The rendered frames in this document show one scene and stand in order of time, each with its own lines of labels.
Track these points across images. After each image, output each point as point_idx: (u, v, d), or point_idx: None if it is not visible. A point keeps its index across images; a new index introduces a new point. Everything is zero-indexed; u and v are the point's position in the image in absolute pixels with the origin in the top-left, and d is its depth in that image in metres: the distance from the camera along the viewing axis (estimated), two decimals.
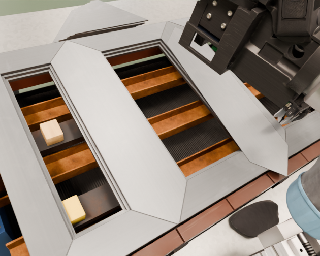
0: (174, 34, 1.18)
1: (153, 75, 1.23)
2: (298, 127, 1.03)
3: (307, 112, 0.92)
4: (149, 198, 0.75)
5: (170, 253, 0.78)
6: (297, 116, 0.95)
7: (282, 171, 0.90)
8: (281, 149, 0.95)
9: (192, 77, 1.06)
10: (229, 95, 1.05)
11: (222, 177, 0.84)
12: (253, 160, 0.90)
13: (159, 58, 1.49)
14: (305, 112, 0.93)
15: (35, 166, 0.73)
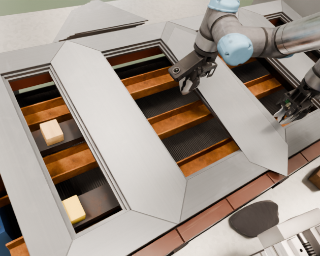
0: (174, 34, 1.18)
1: (153, 75, 1.23)
2: (298, 127, 1.03)
3: (307, 112, 0.92)
4: (149, 198, 0.75)
5: (170, 253, 0.78)
6: (297, 116, 0.95)
7: (282, 171, 0.90)
8: (281, 149, 0.95)
9: None
10: (229, 95, 1.05)
11: (222, 177, 0.84)
12: (253, 160, 0.90)
13: (159, 58, 1.49)
14: (305, 112, 0.93)
15: (35, 166, 0.73)
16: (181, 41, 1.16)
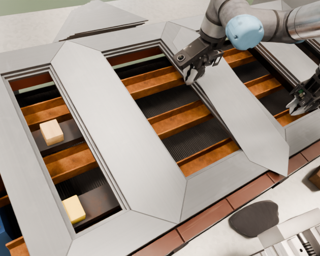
0: (181, 34, 1.19)
1: (153, 75, 1.23)
2: (298, 127, 1.03)
3: None
4: (149, 198, 0.75)
5: (170, 253, 0.78)
6: (310, 106, 0.95)
7: (282, 172, 0.90)
8: (282, 150, 0.95)
9: None
10: (232, 95, 1.05)
11: (222, 177, 0.84)
12: (253, 159, 0.90)
13: (159, 58, 1.49)
14: (318, 101, 0.93)
15: (35, 166, 0.73)
16: (187, 41, 1.18)
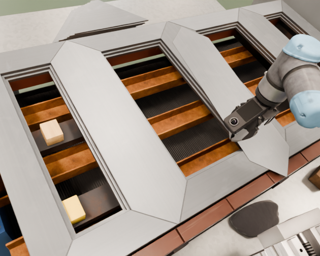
0: (181, 34, 1.19)
1: (153, 75, 1.23)
2: (298, 127, 1.03)
3: None
4: (149, 198, 0.75)
5: (170, 253, 0.78)
6: None
7: (282, 172, 0.90)
8: (282, 150, 0.95)
9: (196, 76, 1.07)
10: (232, 95, 1.05)
11: (222, 177, 0.84)
12: (253, 159, 0.90)
13: (159, 58, 1.49)
14: None
15: (35, 166, 0.73)
16: (187, 41, 1.18)
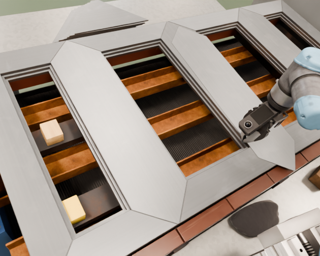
0: (179, 33, 1.19)
1: (153, 75, 1.23)
2: (298, 127, 1.03)
3: None
4: (149, 198, 0.75)
5: (170, 253, 0.78)
6: None
7: (290, 166, 0.92)
8: (288, 145, 0.97)
9: (198, 75, 1.07)
10: (235, 93, 1.06)
11: (222, 177, 0.84)
12: (261, 156, 0.91)
13: (159, 58, 1.49)
14: None
15: (35, 166, 0.73)
16: (186, 40, 1.18)
